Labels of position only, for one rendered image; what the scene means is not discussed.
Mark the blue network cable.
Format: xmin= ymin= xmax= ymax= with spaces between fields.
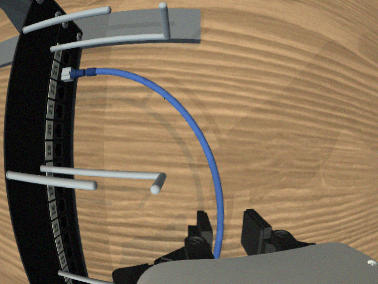
xmin=85 ymin=67 xmax=224 ymax=259

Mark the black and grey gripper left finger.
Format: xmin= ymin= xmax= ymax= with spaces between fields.
xmin=112 ymin=210 xmax=215 ymax=284

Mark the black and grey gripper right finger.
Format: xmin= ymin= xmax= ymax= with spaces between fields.
xmin=241 ymin=209 xmax=316 ymax=256

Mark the dark grey metal rack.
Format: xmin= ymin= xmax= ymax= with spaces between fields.
xmin=0 ymin=0 xmax=201 ymax=284

